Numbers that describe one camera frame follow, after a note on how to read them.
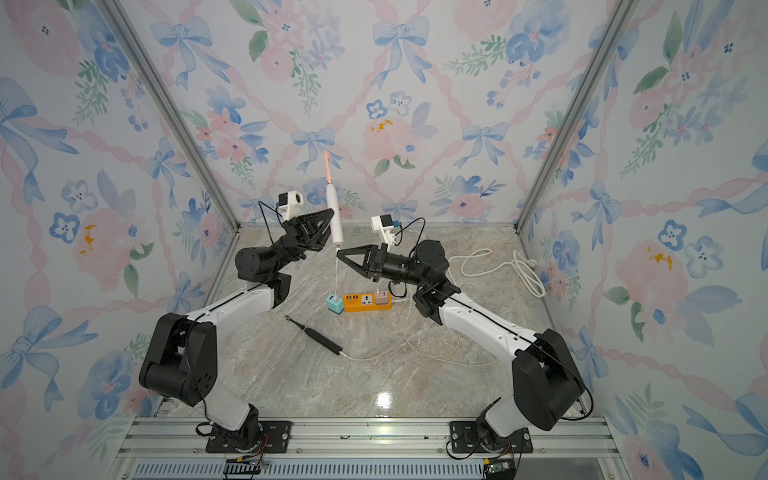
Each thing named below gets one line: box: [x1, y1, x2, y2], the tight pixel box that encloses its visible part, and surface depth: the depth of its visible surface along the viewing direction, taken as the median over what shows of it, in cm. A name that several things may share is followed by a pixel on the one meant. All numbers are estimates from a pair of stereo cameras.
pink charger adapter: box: [376, 290, 388, 304], surface depth 94 cm
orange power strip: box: [342, 292, 393, 313], surface depth 97 cm
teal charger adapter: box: [326, 294, 344, 315], surface depth 76 cm
